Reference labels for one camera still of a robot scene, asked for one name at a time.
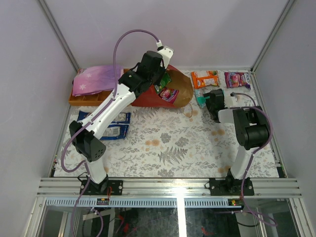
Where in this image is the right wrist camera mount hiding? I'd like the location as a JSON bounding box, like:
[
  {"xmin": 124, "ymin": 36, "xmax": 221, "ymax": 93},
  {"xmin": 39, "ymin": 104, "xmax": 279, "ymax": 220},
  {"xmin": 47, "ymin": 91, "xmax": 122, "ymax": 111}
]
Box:
[{"xmin": 224, "ymin": 95, "xmax": 238, "ymax": 108}]

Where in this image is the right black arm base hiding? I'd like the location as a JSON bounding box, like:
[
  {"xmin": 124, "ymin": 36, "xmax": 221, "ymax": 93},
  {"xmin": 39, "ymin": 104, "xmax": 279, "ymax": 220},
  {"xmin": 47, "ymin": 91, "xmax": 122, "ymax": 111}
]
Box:
[{"xmin": 208, "ymin": 174, "xmax": 254, "ymax": 196}]

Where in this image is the white Fox's candy bag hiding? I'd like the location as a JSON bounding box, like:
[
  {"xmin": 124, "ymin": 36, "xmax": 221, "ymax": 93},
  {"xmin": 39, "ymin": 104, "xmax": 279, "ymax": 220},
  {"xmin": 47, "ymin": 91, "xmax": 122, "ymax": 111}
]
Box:
[{"xmin": 224, "ymin": 72, "xmax": 251, "ymax": 89}]

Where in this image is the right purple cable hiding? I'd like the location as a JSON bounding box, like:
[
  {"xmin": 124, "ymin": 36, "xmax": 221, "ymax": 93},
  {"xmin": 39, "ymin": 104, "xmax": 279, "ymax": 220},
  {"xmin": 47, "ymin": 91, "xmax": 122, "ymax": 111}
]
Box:
[{"xmin": 230, "ymin": 91, "xmax": 278, "ymax": 227}]

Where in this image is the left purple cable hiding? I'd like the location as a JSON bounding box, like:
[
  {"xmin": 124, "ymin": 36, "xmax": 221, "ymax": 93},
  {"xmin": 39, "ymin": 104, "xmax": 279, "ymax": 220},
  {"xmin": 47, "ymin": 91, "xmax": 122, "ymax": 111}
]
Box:
[{"xmin": 60, "ymin": 29, "xmax": 162, "ymax": 237}]

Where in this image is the blue white cable duct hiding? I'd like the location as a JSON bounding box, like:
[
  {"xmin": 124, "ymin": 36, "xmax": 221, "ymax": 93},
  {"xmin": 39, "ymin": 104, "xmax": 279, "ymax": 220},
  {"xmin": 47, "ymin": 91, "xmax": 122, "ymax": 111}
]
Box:
[{"xmin": 46, "ymin": 197, "xmax": 241, "ymax": 208}]

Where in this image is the green snack packet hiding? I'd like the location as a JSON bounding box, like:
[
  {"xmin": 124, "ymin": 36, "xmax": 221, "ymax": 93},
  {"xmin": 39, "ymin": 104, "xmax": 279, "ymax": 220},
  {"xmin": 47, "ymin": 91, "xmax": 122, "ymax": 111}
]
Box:
[{"xmin": 154, "ymin": 72, "xmax": 172, "ymax": 94}]

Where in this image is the blue Doritos chip bag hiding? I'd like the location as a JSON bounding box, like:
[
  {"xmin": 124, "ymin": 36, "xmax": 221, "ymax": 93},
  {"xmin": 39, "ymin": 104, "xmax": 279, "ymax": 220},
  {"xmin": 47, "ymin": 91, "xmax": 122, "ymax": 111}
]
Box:
[{"xmin": 69, "ymin": 110, "xmax": 131, "ymax": 140}]

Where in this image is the purple plastic package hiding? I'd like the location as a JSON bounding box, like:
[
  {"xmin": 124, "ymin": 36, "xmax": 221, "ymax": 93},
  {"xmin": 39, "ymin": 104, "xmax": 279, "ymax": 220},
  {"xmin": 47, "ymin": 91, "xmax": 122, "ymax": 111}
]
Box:
[{"xmin": 72, "ymin": 65, "xmax": 123, "ymax": 97}]

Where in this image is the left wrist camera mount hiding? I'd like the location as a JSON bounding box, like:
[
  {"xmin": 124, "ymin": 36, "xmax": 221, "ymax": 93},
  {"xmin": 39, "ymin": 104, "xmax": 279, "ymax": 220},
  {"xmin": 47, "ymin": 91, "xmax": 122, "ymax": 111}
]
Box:
[{"xmin": 156, "ymin": 40, "xmax": 174, "ymax": 69}]

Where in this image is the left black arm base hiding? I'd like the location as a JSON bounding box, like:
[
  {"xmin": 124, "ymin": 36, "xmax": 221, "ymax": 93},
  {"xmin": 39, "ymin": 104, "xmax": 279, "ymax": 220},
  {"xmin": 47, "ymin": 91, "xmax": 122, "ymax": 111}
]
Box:
[{"xmin": 78, "ymin": 176, "xmax": 123, "ymax": 196}]

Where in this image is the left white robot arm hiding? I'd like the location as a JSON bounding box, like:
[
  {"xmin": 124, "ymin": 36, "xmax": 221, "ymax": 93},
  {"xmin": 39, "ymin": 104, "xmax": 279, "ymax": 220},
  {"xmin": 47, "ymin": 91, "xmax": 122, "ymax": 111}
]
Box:
[{"xmin": 70, "ymin": 47, "xmax": 173, "ymax": 195}]

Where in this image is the purple cable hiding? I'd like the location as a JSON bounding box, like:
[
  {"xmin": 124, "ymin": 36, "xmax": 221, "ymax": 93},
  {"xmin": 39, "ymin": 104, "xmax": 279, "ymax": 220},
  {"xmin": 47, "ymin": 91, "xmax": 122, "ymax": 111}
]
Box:
[
  {"xmin": 60, "ymin": 29, "xmax": 162, "ymax": 237},
  {"xmin": 230, "ymin": 91, "xmax": 278, "ymax": 227}
]

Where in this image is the orange wooden tray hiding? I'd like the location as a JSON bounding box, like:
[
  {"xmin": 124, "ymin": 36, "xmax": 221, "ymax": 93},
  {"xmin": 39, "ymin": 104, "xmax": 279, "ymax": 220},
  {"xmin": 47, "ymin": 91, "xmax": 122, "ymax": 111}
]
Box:
[{"xmin": 68, "ymin": 68, "xmax": 130, "ymax": 107}]

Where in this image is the floral table mat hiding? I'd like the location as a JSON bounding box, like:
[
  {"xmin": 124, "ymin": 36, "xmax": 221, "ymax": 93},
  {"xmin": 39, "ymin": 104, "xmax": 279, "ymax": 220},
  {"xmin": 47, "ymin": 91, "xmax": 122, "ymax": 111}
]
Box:
[{"xmin": 53, "ymin": 69, "xmax": 279, "ymax": 178}]

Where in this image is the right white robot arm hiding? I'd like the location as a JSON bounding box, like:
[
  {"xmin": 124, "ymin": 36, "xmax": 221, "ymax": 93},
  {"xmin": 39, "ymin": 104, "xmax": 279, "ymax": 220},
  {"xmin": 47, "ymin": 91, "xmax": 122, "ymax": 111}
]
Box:
[{"xmin": 203, "ymin": 89, "xmax": 273, "ymax": 195}]

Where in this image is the aluminium front rail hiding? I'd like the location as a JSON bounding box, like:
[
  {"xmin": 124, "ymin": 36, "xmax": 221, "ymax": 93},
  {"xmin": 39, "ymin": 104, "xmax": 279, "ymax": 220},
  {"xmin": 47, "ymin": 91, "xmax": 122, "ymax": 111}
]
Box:
[{"xmin": 37, "ymin": 177, "xmax": 302, "ymax": 198}]

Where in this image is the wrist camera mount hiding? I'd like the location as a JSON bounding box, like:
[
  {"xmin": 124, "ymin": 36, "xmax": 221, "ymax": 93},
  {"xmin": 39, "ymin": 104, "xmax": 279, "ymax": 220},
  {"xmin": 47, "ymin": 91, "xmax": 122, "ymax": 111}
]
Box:
[
  {"xmin": 224, "ymin": 95, "xmax": 238, "ymax": 108},
  {"xmin": 156, "ymin": 40, "xmax": 174, "ymax": 69}
]

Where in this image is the orange Fox's candy bag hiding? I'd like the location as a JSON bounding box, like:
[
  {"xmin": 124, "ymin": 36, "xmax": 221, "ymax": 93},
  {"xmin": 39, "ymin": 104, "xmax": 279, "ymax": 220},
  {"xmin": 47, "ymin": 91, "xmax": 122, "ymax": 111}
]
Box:
[{"xmin": 191, "ymin": 70, "xmax": 220, "ymax": 89}]

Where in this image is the red paper bag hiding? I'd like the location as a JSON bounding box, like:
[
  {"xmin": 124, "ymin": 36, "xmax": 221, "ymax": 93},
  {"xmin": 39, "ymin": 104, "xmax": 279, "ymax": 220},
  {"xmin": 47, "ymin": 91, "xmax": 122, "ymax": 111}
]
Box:
[{"xmin": 131, "ymin": 65, "xmax": 194, "ymax": 108}]

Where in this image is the teal candy bag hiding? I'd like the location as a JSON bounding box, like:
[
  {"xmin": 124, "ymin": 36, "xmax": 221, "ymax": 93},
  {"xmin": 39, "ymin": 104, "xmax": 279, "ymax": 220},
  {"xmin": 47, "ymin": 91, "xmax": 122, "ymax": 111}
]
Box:
[{"xmin": 194, "ymin": 89, "xmax": 206, "ymax": 108}]

